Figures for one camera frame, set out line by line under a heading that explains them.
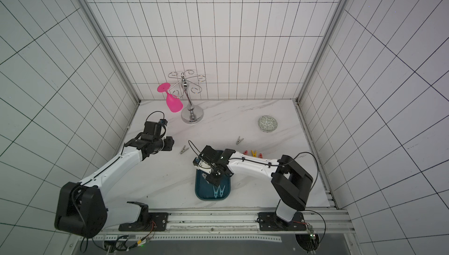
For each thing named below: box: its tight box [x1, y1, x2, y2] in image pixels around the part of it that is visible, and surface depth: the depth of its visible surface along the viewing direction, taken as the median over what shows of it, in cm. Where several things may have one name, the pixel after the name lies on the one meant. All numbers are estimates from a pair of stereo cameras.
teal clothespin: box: [212, 184, 226, 199], surface depth 81 cm
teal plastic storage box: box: [195, 167, 231, 201], surface depth 81 cm
